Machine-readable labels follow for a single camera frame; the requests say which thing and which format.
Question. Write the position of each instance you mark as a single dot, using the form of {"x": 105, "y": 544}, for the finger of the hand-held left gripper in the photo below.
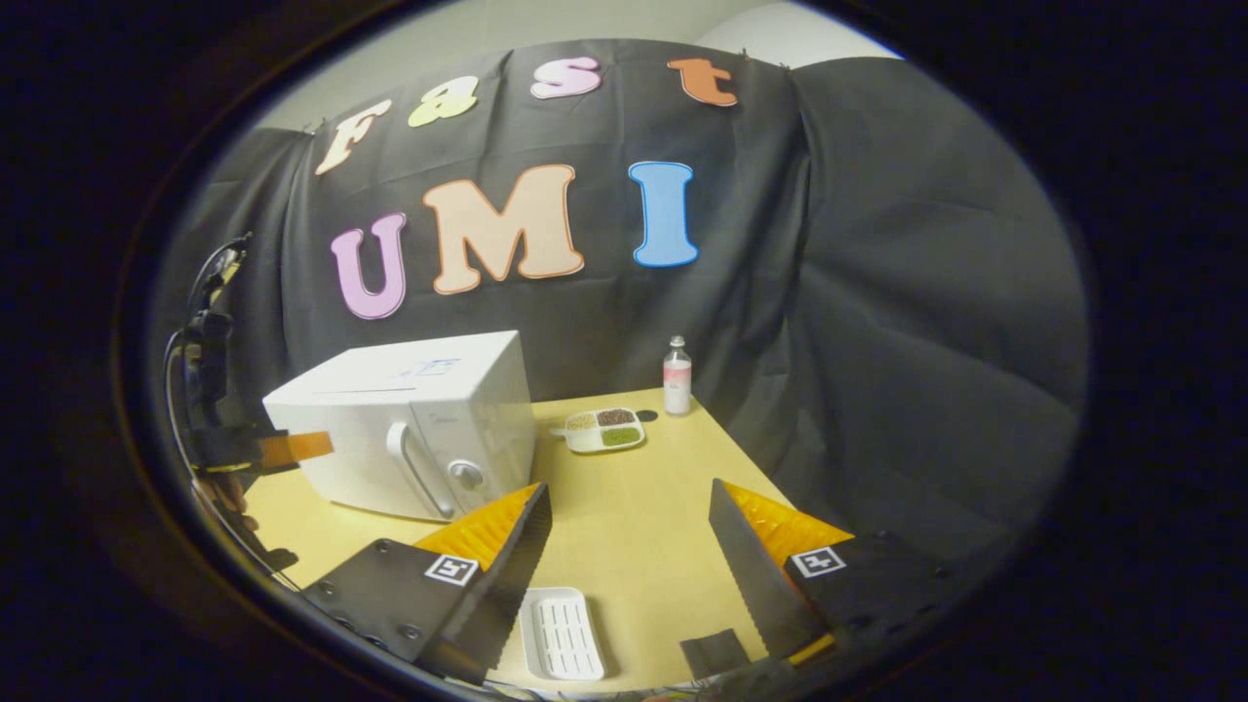
{"x": 292, "y": 448}

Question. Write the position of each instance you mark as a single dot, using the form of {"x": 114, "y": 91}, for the divided white dish with grains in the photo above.
{"x": 604, "y": 430}

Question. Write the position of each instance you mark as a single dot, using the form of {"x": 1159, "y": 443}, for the small white plastic tray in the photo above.
{"x": 561, "y": 634}

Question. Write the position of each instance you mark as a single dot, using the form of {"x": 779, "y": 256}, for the black backdrop cloth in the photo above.
{"x": 926, "y": 341}

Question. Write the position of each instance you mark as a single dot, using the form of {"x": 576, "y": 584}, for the white microwave oven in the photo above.
{"x": 390, "y": 390}

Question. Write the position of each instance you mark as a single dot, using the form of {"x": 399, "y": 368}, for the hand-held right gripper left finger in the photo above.
{"x": 512, "y": 575}

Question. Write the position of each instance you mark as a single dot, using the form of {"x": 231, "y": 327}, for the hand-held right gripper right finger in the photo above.
{"x": 756, "y": 585}

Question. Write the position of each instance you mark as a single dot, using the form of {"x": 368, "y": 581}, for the small black block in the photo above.
{"x": 715, "y": 653}

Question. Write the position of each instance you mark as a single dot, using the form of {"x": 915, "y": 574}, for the small clear pink-label bottle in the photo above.
{"x": 678, "y": 385}

